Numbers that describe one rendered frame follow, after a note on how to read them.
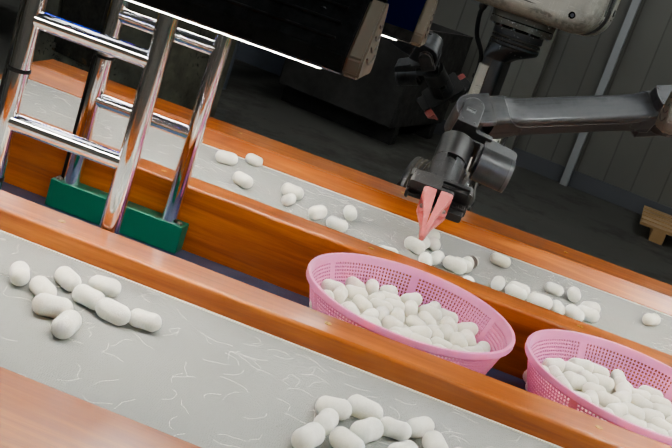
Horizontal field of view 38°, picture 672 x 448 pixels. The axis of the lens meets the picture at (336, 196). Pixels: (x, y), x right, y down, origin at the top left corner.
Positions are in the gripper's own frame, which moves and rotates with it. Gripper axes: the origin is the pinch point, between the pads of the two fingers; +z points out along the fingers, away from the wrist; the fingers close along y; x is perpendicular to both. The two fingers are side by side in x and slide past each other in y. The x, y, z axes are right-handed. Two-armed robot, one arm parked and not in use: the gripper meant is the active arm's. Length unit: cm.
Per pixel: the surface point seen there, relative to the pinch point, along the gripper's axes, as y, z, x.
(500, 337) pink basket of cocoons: 13.6, 22.5, -17.6
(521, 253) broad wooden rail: 16.6, -12.5, 13.4
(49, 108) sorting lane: -64, -1, 5
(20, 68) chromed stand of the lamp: -48, 25, -40
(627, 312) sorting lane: 34.8, -5.5, 8.7
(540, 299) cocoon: 19.2, 6.0, -3.6
